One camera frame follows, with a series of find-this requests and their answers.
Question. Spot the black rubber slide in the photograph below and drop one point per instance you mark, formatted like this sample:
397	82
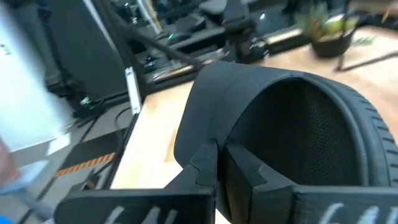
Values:
217	102

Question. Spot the person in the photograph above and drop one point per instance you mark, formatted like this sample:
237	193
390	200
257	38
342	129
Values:
6	161

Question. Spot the orange black hazard tape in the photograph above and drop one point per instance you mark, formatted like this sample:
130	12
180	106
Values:
87	164

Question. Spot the black power adapter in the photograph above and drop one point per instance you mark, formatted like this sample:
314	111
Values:
88	109

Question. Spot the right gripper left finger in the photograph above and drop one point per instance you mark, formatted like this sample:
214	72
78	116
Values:
205	174

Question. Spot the wooden shelf with black frame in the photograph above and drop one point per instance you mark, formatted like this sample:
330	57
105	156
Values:
373	60

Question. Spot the potted succulent plant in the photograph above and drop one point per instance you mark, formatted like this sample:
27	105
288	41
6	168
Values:
329	43

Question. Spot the silver metal bracket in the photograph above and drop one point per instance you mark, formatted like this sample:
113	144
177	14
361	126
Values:
133	90

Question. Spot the dark grey cabinet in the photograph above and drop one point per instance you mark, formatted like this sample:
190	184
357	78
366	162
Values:
81	46

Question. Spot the small green leaf sprig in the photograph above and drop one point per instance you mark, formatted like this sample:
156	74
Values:
365	40

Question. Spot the black computer mouse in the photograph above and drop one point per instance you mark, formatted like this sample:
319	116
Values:
180	38

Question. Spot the large white panel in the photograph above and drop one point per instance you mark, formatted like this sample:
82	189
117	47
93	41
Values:
25	77

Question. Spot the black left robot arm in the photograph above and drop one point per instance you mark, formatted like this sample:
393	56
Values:
239	18

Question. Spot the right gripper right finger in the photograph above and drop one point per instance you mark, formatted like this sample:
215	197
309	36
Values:
255	199

